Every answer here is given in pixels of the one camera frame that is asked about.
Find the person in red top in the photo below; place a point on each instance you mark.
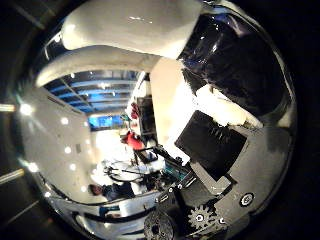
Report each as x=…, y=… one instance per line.
x=134, y=140

